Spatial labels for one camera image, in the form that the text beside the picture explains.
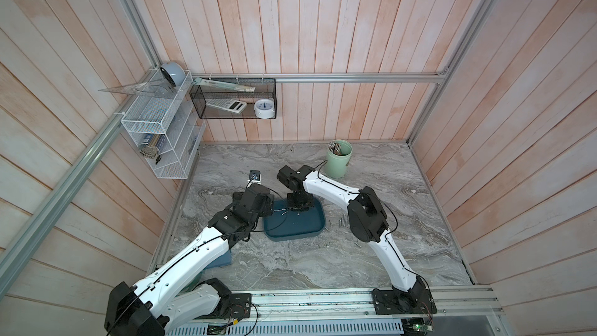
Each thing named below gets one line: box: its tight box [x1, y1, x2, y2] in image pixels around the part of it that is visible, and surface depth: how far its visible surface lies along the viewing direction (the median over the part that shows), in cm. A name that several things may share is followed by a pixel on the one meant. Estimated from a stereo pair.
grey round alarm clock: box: [160, 61, 186, 88], surface depth 85 cm
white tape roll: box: [253, 98, 276, 119], surface depth 97 cm
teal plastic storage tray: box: [263, 197, 326, 242], surface depth 90 cm
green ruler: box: [192, 77, 256, 92], surface depth 93 cm
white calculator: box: [205, 98, 248, 114], surface depth 100 cm
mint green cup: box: [324, 139, 353, 179], surface depth 102 cm
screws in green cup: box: [328, 141, 342, 156], surface depth 97 cm
